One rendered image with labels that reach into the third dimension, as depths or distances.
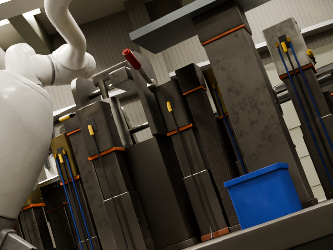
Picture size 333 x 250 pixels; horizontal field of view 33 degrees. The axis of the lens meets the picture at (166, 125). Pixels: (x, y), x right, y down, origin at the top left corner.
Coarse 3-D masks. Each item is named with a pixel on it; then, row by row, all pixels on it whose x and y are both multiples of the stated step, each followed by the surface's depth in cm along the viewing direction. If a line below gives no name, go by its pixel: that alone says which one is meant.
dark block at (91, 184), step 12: (72, 108) 141; (72, 120) 140; (72, 132) 140; (72, 144) 140; (84, 144) 139; (84, 156) 139; (84, 168) 139; (84, 180) 138; (96, 180) 137; (96, 192) 137; (96, 204) 136; (96, 216) 136; (108, 228) 135; (108, 240) 134
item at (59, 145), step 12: (60, 144) 143; (60, 156) 142; (72, 156) 142; (60, 168) 143; (72, 168) 142; (60, 180) 143; (72, 180) 141; (72, 192) 142; (84, 192) 142; (72, 204) 142; (84, 204) 141; (72, 216) 140; (84, 216) 139; (84, 228) 140; (96, 228) 140; (84, 240) 138; (96, 240) 138
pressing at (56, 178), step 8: (328, 64) 135; (320, 72) 135; (328, 72) 142; (320, 80) 148; (328, 80) 151; (280, 88) 138; (280, 96) 152; (288, 96) 154; (56, 176) 157; (40, 184) 159; (48, 184) 165
